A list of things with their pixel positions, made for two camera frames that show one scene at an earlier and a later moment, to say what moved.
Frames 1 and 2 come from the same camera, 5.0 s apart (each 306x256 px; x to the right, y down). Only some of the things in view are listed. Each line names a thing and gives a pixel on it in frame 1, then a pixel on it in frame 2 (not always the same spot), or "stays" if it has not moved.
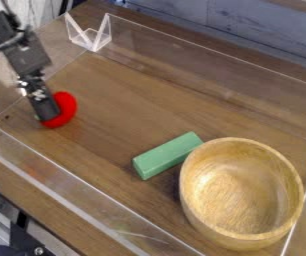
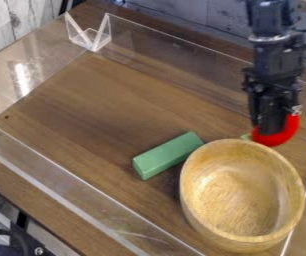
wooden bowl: (242, 192) stays
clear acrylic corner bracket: (94, 39) stays
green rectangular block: (166, 156) stays
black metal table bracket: (25, 241) stays
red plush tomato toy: (67, 103) to (282, 138)
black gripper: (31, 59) to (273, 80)
